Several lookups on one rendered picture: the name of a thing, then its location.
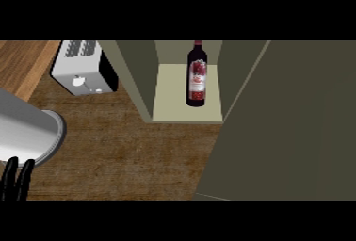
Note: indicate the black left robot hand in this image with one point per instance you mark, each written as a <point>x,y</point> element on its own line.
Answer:
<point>11,179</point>

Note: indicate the dark red wine bottle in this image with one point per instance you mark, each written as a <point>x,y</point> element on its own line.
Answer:
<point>197,78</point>

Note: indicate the olive green cabinet door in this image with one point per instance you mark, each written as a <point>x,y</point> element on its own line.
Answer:
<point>287,131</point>

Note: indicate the silver toaster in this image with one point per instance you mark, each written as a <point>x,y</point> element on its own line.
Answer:
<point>83,70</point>

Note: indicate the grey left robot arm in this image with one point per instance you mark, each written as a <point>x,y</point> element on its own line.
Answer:
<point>23,131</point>

